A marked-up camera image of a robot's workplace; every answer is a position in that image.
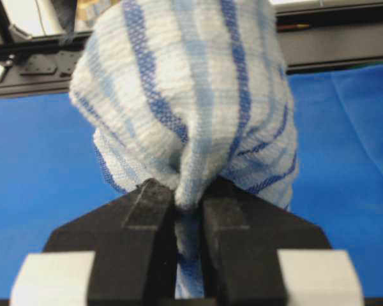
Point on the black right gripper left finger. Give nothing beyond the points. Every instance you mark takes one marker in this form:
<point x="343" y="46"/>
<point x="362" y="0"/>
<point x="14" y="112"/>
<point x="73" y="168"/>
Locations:
<point x="122" y="253"/>

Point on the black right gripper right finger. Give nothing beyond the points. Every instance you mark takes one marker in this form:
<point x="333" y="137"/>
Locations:
<point x="264" y="255"/>

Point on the white blue-striped towel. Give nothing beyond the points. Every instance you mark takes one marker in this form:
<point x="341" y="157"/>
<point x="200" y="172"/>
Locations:
<point x="184" y="92"/>

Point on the blue table cloth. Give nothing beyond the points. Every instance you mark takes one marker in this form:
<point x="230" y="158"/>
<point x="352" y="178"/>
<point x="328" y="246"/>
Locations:
<point x="49" y="173"/>

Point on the black aluminium frame rail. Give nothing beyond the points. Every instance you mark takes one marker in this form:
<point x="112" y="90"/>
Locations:
<point x="315" y="36"/>

